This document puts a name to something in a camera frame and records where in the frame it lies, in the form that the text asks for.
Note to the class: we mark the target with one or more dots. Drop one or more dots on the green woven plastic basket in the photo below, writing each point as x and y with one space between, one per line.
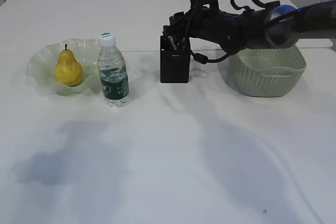
267 73

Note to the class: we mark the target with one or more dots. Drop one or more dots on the black square pen holder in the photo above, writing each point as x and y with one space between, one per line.
174 65

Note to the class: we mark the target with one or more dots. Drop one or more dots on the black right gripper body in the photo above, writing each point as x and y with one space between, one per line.
219 27

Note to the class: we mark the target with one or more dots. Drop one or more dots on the green wavy glass plate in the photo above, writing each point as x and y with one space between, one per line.
41 66

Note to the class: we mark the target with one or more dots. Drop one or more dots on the yellow pear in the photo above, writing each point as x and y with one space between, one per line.
68 70

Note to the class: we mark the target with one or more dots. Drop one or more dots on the clear water bottle green label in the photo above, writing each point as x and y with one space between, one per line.
113 72

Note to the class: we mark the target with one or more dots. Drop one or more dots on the dark blue pen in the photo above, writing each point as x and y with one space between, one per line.
172 43

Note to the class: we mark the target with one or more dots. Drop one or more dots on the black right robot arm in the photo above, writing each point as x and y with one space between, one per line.
278 27

